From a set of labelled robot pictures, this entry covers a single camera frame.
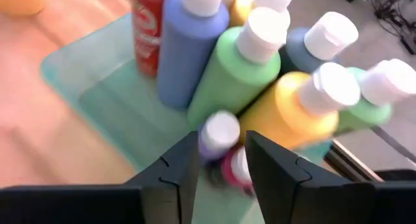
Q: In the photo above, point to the large dark green paint bottle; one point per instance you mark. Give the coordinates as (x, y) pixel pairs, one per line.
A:
(330, 35)

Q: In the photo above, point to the large light green paint bottle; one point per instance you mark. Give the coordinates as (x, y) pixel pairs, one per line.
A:
(367, 115)
(227, 81)

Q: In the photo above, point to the large lavender paint bottle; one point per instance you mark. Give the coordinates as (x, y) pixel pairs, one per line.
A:
(188, 55)

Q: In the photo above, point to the small pink paint bottle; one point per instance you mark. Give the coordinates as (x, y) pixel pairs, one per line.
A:
(239, 167)

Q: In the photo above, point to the large yellow paint bottle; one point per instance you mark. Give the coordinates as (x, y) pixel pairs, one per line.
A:
(286, 117)
(240, 13)

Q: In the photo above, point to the small lavender paint bottle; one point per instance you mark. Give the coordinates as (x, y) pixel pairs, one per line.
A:
(219, 133)

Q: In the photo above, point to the orange plastic cup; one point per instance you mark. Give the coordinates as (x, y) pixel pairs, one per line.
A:
(19, 1)

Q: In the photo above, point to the green translucent plastic bin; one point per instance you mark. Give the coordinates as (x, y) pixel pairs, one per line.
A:
(113, 104)

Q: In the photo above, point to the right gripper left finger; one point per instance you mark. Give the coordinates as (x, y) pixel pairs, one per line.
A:
(156, 201)

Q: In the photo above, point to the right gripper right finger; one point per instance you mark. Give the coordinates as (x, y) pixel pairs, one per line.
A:
(308, 201)

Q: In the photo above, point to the large pinkish red paint bottle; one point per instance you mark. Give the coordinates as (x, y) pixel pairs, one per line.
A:
(146, 39)

